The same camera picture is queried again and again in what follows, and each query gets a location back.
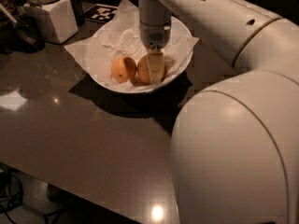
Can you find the white bowl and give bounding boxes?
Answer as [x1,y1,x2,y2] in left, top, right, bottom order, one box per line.
[86,11,194,95]

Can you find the white square jar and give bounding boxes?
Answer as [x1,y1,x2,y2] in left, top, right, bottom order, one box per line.
[23,0,78,44]

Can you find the orange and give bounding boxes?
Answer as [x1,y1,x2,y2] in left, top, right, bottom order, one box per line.
[137,55,151,84]
[111,56,136,83]

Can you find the white crumpled paper liner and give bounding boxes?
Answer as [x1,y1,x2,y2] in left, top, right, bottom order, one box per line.
[64,0,200,91]

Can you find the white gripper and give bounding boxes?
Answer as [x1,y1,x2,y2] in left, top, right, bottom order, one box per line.
[139,22,171,84]

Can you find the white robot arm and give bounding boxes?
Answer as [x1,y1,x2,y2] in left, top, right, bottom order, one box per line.
[158,0,299,224]

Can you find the black white marker tag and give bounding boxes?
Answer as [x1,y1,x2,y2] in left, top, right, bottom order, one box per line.
[83,4,118,23]

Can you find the dark round pot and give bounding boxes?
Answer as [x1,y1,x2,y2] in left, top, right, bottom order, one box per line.
[0,16,45,54]

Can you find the dark glass cup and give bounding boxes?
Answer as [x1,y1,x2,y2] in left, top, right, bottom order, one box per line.
[70,0,85,26]

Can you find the black cables on floor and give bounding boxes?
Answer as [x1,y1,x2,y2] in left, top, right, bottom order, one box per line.
[0,168,92,224]

